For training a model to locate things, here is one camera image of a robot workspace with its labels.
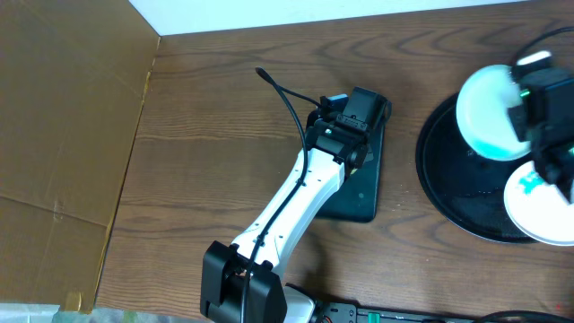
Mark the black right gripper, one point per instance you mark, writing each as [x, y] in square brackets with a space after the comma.
[554, 168]

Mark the white plate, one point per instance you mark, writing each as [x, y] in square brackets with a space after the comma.
[537, 208]
[482, 114]

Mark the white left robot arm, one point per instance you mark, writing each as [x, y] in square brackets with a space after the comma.
[242, 282]

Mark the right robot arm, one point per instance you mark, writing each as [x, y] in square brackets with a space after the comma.
[555, 165]

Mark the black rectangular tray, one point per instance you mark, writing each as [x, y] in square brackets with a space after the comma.
[356, 200]

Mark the round black tray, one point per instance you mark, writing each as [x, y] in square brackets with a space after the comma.
[464, 186]

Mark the brown cardboard panel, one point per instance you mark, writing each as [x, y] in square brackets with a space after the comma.
[73, 80]

